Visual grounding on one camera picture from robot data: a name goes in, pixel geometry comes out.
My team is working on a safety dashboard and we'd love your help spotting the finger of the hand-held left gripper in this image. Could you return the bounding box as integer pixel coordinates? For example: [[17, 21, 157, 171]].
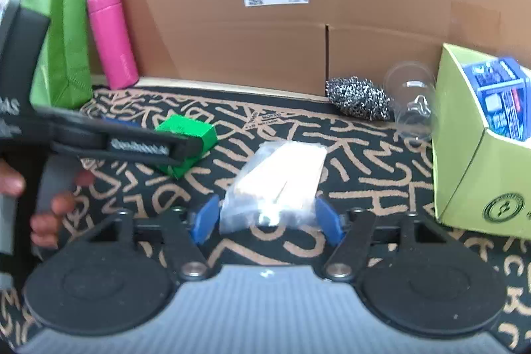
[[95, 117, 205, 161], [52, 134, 186, 169]]

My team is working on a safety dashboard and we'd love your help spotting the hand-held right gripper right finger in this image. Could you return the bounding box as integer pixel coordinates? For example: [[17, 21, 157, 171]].
[[314, 195, 441, 281]]

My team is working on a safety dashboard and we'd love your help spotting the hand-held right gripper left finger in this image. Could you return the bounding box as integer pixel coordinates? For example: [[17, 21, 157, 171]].
[[86, 194, 221, 282]]

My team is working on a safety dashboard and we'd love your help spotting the small green box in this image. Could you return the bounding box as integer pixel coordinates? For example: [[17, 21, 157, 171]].
[[154, 114, 219, 179]]

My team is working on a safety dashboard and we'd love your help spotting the clear bag of wooden sticks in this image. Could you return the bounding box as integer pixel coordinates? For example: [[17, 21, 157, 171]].
[[218, 141, 329, 236]]

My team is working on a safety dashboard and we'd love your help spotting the light green cardboard box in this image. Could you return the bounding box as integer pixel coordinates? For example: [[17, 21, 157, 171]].
[[431, 42, 531, 241]]

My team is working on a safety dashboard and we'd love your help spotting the blue tissue packet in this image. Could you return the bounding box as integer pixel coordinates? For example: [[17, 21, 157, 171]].
[[462, 56, 531, 143]]

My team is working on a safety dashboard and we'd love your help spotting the person's left hand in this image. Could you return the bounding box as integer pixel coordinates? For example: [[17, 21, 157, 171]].
[[0, 161, 97, 251]]

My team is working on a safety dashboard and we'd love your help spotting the green bag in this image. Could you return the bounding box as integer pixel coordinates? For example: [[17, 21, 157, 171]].
[[17, 0, 94, 110]]

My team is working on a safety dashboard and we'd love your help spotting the black and tan patterned mat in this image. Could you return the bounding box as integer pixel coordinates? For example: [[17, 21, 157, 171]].
[[0, 86, 531, 354]]

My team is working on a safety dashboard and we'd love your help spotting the pink bottle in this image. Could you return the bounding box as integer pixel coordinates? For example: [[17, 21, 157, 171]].
[[86, 0, 140, 90]]

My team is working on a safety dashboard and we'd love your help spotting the steel wool scrubber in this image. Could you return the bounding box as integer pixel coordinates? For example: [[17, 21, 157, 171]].
[[325, 76, 395, 122]]

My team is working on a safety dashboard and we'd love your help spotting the clear plastic cup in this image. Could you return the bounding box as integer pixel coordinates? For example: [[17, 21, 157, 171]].
[[383, 60, 441, 141]]

